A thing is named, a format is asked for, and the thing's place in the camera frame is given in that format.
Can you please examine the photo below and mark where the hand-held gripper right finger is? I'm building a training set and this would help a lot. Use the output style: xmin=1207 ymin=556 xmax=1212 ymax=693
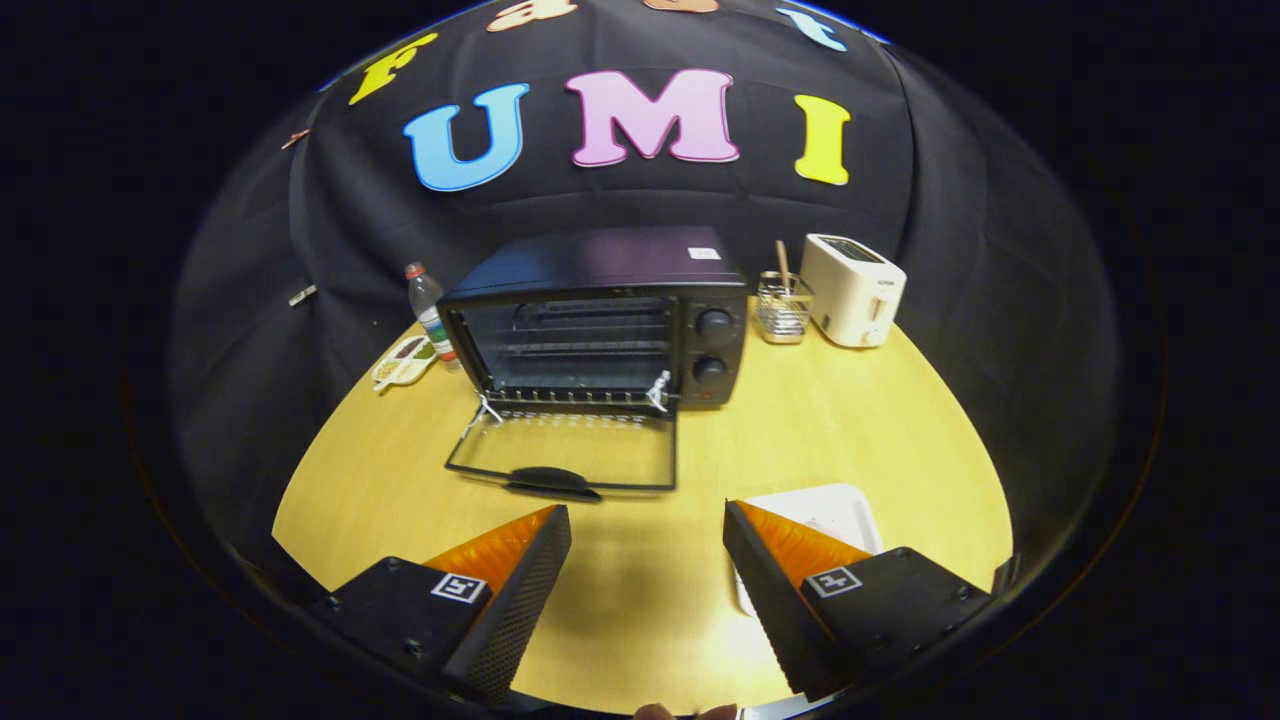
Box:
xmin=722 ymin=499 xmax=993 ymax=703

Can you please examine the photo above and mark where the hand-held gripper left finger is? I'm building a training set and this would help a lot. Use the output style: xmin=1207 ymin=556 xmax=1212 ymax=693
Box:
xmin=310 ymin=504 xmax=573 ymax=703

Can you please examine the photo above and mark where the white square plate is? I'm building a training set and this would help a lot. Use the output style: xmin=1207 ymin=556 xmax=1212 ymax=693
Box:
xmin=735 ymin=483 xmax=885 ymax=616

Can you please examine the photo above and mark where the black toaster oven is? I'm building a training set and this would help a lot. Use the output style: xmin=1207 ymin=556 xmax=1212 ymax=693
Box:
xmin=437 ymin=225 xmax=749 ymax=501

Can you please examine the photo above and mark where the white toaster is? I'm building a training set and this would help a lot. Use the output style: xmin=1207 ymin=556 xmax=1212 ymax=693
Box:
xmin=798 ymin=233 xmax=908 ymax=349

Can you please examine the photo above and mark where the white divided snack dish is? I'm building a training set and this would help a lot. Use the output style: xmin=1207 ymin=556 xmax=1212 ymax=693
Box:
xmin=370 ymin=334 xmax=439 ymax=393

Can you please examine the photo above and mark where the clear plastic water bottle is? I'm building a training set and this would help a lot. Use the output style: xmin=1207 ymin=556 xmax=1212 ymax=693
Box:
xmin=404 ymin=262 xmax=461 ymax=369

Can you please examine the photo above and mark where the oven wire rack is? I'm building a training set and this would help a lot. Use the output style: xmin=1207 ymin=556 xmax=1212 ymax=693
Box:
xmin=495 ymin=298 xmax=676 ymax=403

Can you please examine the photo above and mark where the wire mesh basket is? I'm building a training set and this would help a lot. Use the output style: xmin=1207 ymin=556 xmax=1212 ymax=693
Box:
xmin=755 ymin=272 xmax=815 ymax=346

